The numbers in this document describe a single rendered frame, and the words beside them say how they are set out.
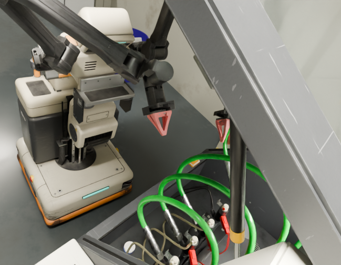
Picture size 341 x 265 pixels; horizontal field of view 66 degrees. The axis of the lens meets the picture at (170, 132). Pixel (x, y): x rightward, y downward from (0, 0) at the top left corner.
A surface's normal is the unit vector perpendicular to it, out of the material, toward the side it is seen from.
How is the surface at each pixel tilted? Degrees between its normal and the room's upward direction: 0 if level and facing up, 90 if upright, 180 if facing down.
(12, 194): 0
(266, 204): 90
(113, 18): 42
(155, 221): 0
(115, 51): 50
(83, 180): 0
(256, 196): 90
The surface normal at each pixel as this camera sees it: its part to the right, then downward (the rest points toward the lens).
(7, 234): 0.25, -0.73
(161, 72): 0.42, -0.04
